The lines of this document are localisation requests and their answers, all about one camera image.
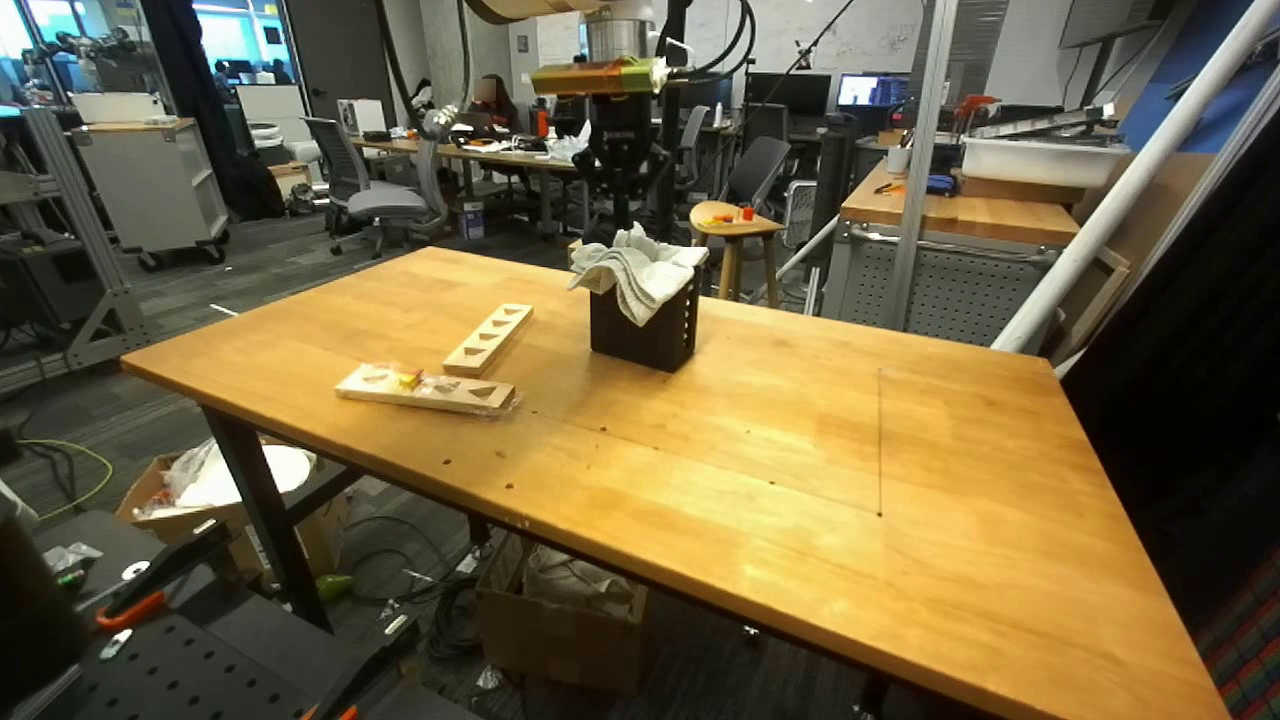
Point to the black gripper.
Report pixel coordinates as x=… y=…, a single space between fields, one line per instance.
x=622 y=132

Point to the white towel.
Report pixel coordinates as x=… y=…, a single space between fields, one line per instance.
x=642 y=273

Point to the black perforated box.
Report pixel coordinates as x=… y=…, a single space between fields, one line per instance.
x=660 y=342

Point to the plain cardboard box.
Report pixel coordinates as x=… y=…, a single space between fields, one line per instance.
x=560 y=624

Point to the cardboard box with white bag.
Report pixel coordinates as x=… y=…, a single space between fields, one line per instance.
x=172 y=514

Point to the black vertical pole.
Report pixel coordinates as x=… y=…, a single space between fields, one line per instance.
x=676 y=132

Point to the red yellow toys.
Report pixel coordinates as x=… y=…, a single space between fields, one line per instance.
x=729 y=215

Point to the round wooden stool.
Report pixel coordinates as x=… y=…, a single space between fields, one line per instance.
x=735 y=221

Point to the cluttered office desk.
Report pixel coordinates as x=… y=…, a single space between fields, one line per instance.
x=521 y=157

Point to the dark office chair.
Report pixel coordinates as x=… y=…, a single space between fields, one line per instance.
x=755 y=172

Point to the seated person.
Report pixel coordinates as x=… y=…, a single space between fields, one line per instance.
x=490 y=107

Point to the wooden board with triangular slots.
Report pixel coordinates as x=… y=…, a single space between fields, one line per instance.
x=485 y=337

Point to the grey office chair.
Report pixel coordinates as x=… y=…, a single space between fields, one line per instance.
x=383 y=201

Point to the small lit monitor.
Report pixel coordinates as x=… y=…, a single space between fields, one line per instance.
x=874 y=92

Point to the yellow red puzzle piece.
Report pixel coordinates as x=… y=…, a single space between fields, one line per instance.
x=409 y=383

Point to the wooden top workbench with drawers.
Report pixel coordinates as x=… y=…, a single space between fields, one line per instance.
x=954 y=255

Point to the white plastic bin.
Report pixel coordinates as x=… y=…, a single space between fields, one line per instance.
x=1040 y=162

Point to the white equipment cart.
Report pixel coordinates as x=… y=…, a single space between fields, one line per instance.
x=146 y=180

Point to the white diagonal pole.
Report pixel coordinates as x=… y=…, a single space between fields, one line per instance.
x=1135 y=180

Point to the black curtain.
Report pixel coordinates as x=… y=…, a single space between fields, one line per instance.
x=1184 y=402

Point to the black perforated platform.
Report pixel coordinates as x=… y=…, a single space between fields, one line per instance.
x=202 y=666

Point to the silver metal post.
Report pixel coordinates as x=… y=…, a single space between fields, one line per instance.
x=926 y=162

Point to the grey metal frame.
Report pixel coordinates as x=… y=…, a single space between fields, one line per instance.
x=67 y=265

